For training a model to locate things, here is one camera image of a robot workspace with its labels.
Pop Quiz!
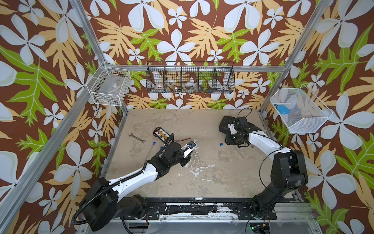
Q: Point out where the white wire basket left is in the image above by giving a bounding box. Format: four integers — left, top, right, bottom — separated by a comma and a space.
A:
87, 62, 131, 107

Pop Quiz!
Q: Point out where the silver open-end wrench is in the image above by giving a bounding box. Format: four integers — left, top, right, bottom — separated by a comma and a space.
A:
129, 133, 146, 143

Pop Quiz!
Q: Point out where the black plastic case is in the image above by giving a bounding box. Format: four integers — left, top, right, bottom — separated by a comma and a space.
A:
219, 116, 260, 134

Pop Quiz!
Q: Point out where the white mesh basket right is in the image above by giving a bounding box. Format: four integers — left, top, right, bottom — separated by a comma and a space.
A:
270, 85, 333, 135

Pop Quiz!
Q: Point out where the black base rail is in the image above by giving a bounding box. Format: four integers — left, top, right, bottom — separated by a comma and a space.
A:
122, 197, 278, 221

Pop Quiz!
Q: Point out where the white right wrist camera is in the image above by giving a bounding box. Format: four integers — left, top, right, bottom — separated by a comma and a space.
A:
228, 123, 238, 135

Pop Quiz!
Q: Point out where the black battery charging board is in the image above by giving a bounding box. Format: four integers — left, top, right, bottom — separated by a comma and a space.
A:
153, 127, 170, 143

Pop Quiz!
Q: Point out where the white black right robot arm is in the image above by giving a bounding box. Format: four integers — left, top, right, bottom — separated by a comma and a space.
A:
219, 124, 308, 218

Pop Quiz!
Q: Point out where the black wire basket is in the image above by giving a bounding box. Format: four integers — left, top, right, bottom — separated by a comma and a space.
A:
145, 61, 235, 94

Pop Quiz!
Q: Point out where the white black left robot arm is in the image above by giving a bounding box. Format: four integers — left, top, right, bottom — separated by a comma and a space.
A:
71, 140, 197, 232

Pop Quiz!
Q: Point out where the blue object in basket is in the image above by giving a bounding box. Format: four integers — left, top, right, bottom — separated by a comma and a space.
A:
276, 105, 291, 115

